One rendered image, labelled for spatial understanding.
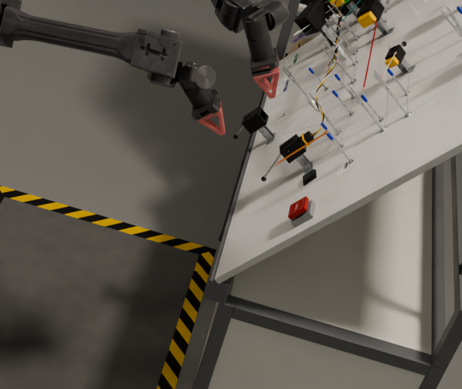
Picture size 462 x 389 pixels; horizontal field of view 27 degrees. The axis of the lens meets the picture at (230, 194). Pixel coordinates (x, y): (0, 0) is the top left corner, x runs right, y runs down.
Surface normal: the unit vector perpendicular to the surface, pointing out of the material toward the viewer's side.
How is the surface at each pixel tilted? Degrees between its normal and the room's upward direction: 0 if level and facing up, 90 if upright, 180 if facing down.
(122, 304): 0
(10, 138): 0
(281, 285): 0
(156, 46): 67
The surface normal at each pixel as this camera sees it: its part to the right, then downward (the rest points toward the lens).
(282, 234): -0.63, -0.69
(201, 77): 0.48, 0.15
